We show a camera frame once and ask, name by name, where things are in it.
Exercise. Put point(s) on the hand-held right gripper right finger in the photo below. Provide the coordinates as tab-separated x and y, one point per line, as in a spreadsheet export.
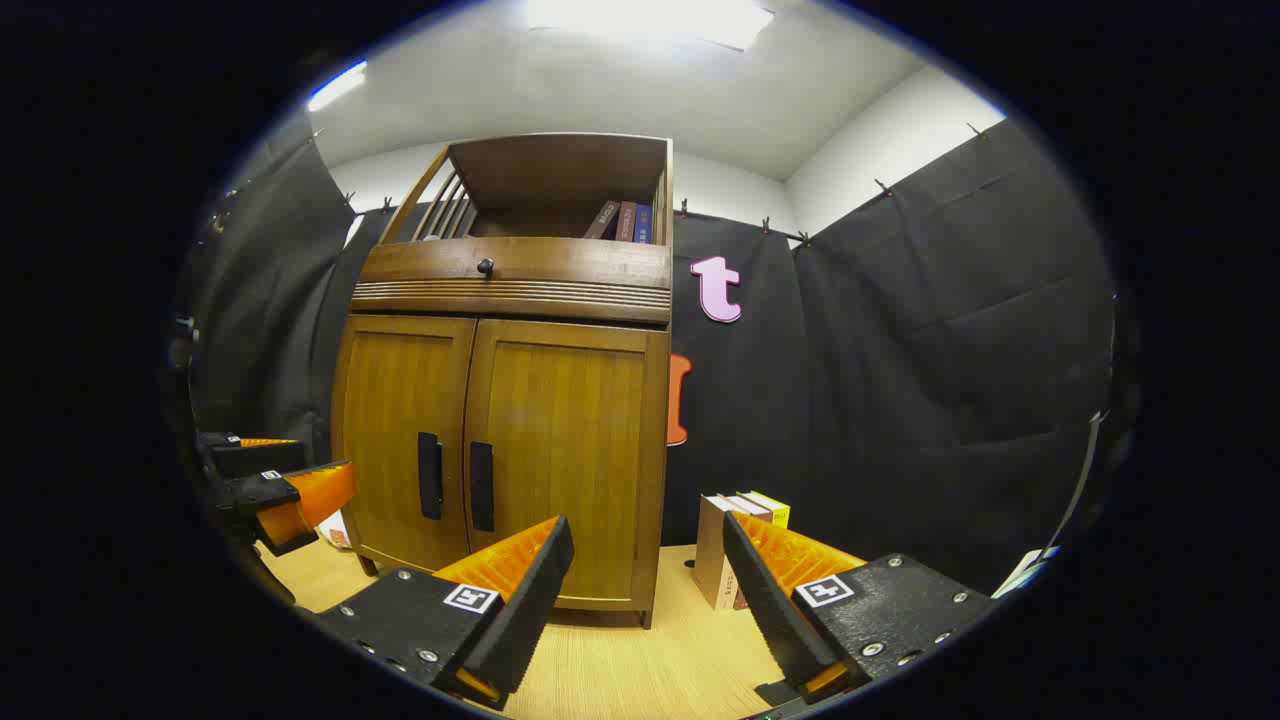
770	610

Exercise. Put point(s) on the wooden double-door shoe cabinet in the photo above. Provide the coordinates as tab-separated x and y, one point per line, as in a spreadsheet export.
520	305

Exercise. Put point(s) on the white and orange book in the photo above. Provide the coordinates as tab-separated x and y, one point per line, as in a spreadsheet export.
710	555

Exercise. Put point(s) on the brown spine book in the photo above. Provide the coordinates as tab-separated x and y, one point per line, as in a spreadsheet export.
752	508

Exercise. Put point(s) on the small ceiling light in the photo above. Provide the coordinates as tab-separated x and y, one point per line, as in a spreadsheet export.
337	85

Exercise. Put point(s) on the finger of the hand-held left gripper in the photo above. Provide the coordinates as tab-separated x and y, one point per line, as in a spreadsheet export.
300	505
250	458

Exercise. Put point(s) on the blue book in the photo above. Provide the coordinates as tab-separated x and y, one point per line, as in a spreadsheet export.
643	224

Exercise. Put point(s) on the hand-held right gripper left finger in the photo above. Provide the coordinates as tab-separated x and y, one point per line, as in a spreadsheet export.
530	610

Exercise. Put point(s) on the maroon book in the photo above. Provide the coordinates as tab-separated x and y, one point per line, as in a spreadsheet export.
625	222

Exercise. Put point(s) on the black backdrop cloth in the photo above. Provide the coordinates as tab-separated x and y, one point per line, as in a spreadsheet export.
900	380

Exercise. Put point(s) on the small white packet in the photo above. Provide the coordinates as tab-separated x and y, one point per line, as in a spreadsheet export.
335	530

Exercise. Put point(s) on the wooden shoe cabinet door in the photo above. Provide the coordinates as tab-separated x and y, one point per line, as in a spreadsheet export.
570	440
390	430

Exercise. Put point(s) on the wooden cabinet drawer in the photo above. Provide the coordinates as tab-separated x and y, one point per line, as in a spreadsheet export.
580	262

